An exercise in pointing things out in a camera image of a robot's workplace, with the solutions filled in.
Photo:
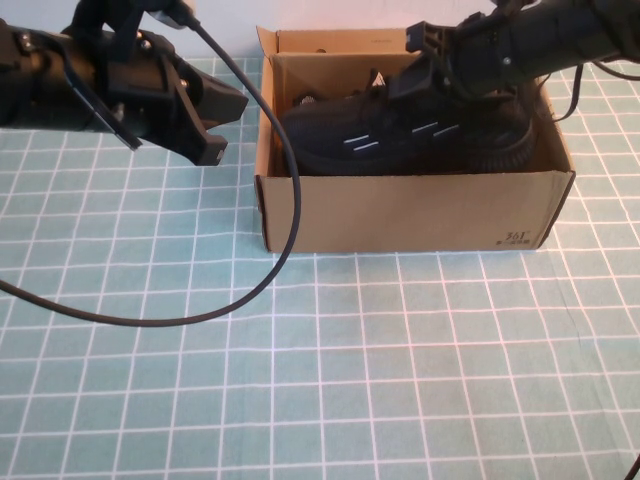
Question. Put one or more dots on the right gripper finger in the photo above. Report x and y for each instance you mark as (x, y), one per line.
(417, 80)
(427, 37)

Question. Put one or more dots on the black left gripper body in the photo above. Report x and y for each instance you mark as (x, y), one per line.
(142, 90)

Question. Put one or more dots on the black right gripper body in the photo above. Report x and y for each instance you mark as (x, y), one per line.
(480, 55)

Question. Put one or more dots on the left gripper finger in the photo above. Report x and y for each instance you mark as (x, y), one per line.
(222, 102)
(200, 147)

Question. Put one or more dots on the black mesh sneaker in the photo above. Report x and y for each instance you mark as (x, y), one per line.
(350, 125)
(306, 98)

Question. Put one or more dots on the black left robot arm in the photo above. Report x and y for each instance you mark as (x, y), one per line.
(40, 80)

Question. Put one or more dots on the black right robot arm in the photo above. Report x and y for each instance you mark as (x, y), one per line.
(560, 40)

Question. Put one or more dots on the brown cardboard shoe box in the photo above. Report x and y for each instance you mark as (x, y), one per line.
(400, 215)

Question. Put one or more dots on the green white checked tablecloth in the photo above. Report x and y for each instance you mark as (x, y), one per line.
(300, 375)

